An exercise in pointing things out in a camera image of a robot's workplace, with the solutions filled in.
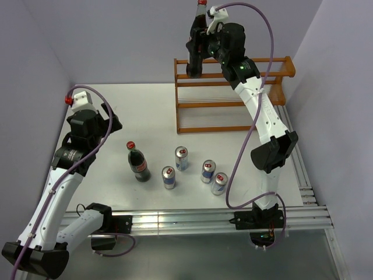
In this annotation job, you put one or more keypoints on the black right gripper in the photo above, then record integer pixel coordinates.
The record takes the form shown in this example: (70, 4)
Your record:
(204, 39)

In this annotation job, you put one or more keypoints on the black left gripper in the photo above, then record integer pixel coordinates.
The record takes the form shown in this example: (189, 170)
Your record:
(105, 122)

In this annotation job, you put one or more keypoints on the cola glass bottle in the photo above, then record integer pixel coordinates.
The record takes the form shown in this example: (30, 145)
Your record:
(194, 65)
(138, 163)

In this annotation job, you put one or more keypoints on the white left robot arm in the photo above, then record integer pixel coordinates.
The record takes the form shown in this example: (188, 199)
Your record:
(43, 249)

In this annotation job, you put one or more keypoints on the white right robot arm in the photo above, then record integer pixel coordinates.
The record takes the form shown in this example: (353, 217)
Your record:
(277, 142)

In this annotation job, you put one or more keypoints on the orange wooden shelf rack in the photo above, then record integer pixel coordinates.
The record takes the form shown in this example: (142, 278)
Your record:
(209, 104)

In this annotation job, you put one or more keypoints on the silver blue can front-left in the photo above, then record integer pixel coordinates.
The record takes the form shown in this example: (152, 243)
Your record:
(168, 176)

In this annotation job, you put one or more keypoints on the silver blue can rear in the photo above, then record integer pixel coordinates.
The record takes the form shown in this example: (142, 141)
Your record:
(181, 158)

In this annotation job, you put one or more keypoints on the silver blue can middle-right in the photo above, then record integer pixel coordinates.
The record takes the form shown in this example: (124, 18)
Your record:
(208, 170)

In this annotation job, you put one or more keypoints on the silver blue can front-right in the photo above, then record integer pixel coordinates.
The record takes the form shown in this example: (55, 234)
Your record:
(219, 183)

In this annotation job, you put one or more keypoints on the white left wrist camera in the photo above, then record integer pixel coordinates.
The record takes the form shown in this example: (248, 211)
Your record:
(80, 101)

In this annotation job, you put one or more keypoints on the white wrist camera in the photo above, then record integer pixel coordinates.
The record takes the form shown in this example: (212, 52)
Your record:
(219, 15)
(80, 101)

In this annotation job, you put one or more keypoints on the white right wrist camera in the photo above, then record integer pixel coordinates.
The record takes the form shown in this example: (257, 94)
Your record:
(219, 15)

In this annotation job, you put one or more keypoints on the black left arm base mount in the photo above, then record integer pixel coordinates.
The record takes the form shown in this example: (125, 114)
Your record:
(119, 224)

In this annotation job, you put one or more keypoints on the aluminium front rail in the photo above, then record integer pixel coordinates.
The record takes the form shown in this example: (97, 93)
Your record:
(214, 221)

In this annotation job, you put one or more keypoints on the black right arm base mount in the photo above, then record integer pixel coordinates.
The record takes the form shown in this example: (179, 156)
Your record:
(256, 219)

